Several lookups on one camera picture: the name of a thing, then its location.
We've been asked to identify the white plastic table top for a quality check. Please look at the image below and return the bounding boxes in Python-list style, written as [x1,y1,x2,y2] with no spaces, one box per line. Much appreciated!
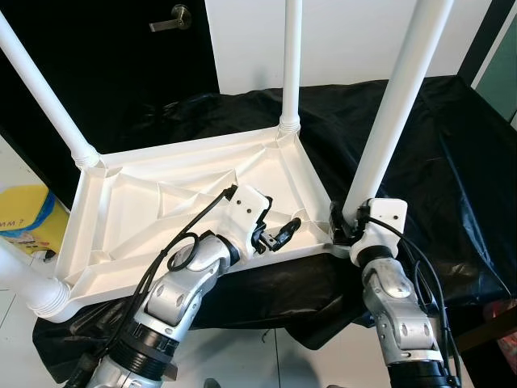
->
[55,125,352,320]

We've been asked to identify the white plastic table leg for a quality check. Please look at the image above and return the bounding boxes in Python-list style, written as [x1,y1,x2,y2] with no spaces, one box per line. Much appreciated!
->
[0,238,72,323]
[280,0,304,134]
[343,0,455,226]
[0,12,102,169]

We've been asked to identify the black plastic sheet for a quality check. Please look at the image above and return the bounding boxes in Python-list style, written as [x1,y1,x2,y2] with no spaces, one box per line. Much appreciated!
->
[32,77,517,381]

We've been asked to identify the dark brown wooden plank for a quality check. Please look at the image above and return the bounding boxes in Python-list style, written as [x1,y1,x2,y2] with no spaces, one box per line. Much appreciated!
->
[456,303,517,336]

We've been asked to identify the yellow box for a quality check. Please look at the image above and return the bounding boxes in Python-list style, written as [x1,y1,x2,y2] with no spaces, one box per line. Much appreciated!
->
[0,184,69,255]

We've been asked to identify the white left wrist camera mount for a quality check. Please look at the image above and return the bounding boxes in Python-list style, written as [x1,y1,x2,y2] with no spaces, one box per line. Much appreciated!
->
[218,184,271,255]

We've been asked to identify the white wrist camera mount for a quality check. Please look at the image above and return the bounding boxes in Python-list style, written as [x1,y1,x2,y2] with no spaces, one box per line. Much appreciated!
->
[349,198,407,264]
[218,184,271,255]

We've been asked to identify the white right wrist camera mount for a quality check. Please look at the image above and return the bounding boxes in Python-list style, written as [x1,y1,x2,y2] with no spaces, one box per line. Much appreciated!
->
[349,198,407,264]

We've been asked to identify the metal door handle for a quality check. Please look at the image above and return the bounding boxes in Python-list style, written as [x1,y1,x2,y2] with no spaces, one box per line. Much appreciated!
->
[149,4,193,33]

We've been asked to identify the dark grey door frame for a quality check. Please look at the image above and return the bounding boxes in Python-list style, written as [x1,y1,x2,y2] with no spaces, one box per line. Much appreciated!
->
[456,0,516,90]

